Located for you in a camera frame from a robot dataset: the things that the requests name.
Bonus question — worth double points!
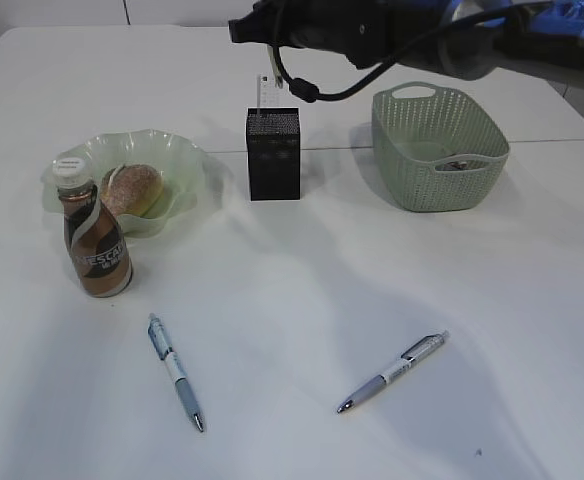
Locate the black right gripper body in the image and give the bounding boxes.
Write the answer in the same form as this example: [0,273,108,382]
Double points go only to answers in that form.
[227,0,363,54]

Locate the clear plastic ruler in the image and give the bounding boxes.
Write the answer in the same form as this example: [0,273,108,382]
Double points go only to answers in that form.
[256,74,279,110]

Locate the large paper ball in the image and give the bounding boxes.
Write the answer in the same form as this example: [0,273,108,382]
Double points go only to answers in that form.
[436,154,473,171]

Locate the sugar coated bread roll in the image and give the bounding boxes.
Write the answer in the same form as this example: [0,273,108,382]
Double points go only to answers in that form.
[100,164,164,217]

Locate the grey clear pen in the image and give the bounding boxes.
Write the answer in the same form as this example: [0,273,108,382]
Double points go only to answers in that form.
[336,331,449,414]

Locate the brown Nescafe coffee bottle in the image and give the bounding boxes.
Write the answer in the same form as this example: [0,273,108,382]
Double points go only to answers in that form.
[51,157,133,298]

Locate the beige white pen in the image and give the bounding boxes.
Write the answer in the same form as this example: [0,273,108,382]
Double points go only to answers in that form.
[267,45,284,89]

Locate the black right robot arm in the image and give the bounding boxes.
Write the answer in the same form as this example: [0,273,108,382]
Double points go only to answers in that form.
[228,1,584,103]

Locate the green plastic basket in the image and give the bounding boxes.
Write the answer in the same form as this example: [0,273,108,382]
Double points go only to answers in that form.
[371,81,510,213]

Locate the black mesh pen holder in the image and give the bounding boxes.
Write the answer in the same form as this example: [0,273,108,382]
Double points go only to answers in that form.
[245,108,301,201]

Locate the green wavy glass plate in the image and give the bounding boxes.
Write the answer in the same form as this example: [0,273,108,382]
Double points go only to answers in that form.
[57,129,210,237]

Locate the blue white pen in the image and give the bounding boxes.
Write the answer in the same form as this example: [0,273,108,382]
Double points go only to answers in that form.
[147,313,206,433]

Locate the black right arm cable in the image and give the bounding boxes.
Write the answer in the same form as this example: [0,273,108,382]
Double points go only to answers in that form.
[271,0,553,104]

